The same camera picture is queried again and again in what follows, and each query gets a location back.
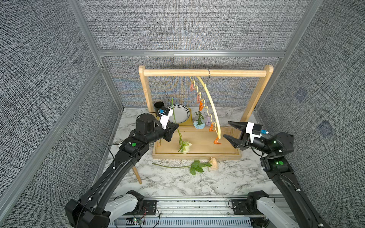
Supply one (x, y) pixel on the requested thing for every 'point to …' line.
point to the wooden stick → (137, 175)
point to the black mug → (158, 105)
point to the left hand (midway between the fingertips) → (180, 124)
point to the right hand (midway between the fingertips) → (229, 126)
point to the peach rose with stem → (196, 165)
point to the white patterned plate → (181, 112)
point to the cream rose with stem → (185, 146)
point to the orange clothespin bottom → (216, 141)
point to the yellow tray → (189, 122)
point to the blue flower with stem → (199, 124)
